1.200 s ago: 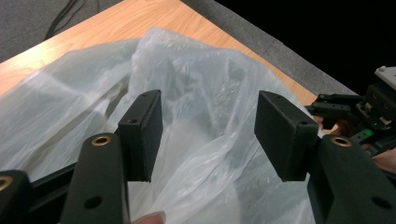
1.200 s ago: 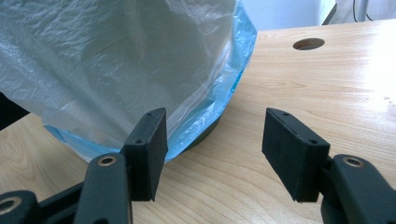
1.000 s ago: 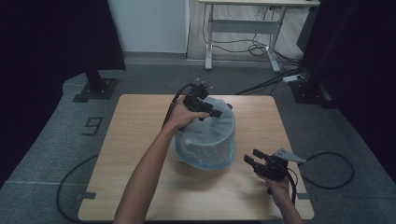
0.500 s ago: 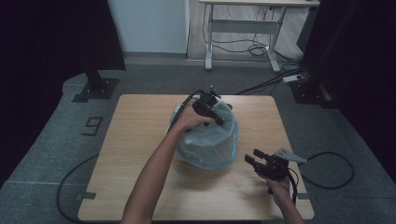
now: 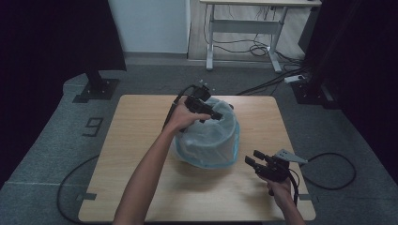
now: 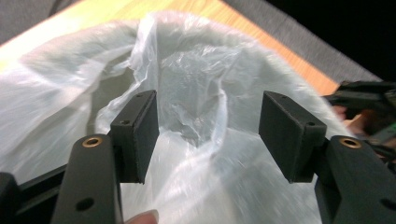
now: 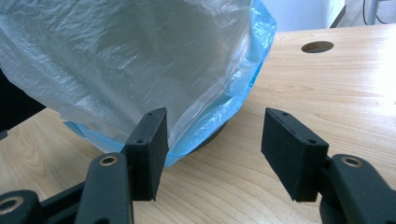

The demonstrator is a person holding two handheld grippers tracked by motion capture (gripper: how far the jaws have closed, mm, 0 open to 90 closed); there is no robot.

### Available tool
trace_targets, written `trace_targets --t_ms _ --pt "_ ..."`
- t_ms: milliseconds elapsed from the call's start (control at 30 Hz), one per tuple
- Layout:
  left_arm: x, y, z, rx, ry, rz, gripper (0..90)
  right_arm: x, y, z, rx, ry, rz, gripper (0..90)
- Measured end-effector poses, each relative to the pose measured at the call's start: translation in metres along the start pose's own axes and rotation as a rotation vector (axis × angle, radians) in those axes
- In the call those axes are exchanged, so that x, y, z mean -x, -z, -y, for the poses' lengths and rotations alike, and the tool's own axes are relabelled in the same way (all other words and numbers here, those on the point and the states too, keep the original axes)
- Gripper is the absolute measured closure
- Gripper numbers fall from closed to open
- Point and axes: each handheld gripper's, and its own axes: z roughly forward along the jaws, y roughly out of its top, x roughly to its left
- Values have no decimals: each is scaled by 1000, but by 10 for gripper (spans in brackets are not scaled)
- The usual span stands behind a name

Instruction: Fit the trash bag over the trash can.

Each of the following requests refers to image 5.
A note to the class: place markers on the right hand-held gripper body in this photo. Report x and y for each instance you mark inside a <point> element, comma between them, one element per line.
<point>275,168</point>

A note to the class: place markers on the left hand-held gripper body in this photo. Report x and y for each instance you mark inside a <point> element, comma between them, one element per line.
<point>198,100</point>

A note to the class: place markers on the white plastic bag blue edge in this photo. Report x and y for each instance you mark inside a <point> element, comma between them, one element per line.
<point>219,150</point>

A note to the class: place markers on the person's right hand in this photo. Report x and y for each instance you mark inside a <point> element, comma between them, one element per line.
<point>281,190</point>

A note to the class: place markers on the person's left hand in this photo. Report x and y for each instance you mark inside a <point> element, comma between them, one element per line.
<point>181,118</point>

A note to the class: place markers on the grey tape strip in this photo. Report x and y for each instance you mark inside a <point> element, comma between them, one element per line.
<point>86,196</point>
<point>304,197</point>

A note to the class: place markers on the white power strip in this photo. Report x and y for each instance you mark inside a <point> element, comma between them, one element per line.
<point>294,79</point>

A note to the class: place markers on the black stand base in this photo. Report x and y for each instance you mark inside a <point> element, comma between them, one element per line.
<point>308,93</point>
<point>100,89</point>

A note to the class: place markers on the black stand base left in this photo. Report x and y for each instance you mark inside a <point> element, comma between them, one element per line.
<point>100,89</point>

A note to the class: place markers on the dark curtain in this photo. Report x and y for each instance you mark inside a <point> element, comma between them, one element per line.
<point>369,62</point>
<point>47,47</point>

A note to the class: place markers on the white metal frame desk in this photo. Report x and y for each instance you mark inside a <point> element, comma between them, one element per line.
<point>244,26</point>

